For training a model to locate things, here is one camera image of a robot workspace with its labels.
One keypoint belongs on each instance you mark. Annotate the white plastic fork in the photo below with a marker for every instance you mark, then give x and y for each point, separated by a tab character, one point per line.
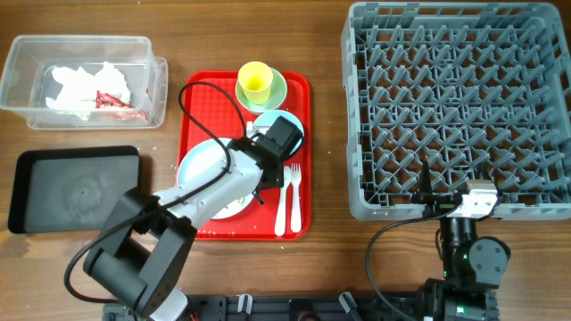
296	216

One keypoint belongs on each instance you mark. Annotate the grey dishwasher rack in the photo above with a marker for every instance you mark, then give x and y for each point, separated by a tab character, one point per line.
457	87

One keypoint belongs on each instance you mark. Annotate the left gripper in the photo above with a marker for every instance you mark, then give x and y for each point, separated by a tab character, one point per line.
278	178

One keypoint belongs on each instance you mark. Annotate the clear plastic waste bin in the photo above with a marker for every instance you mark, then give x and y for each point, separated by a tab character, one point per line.
27	78

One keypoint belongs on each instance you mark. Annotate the white napkin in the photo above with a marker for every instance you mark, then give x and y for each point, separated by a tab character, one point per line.
79	89

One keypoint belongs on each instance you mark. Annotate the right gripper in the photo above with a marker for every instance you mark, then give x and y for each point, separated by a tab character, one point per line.
424	193

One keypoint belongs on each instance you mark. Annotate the black food waste tray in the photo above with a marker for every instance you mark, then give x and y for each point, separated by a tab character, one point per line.
70	189

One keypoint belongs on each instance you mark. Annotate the light blue plate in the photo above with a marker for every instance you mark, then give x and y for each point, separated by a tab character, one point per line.
196	161

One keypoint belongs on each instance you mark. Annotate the red serving tray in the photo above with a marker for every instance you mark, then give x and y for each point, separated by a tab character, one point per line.
256	222

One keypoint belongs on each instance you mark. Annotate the green saucer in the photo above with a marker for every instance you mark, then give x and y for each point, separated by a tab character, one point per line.
278	94

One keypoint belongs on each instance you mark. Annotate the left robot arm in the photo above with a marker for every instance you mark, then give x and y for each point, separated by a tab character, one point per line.
139	255

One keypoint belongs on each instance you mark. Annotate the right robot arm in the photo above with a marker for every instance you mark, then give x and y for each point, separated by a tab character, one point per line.
473	265

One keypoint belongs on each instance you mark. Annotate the yellow plastic cup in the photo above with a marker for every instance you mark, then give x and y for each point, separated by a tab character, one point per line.
255	79

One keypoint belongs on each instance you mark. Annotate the red snack wrapper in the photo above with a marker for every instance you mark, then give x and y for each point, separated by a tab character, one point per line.
120	110

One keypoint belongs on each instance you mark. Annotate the white plastic spoon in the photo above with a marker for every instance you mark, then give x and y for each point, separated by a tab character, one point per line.
280	225

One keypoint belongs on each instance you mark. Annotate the light blue bowl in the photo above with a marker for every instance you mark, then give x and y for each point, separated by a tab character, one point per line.
263	120

